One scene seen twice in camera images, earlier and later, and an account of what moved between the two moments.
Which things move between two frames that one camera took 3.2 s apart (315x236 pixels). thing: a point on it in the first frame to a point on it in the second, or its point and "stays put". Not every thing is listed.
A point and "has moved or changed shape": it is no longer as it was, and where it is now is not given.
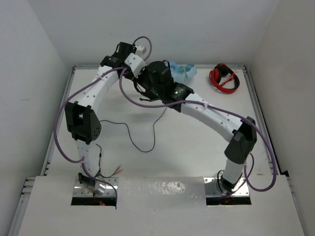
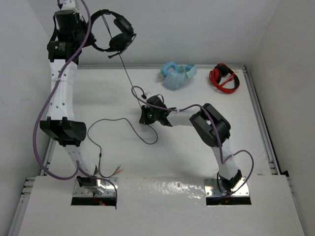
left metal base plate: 80,190 stays put
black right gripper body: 145,81 to 152,116
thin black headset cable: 131,139 to 120,119
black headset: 152,96 has moved or changed shape
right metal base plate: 211,191 stays put
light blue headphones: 182,73 stays put
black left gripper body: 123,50 to 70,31
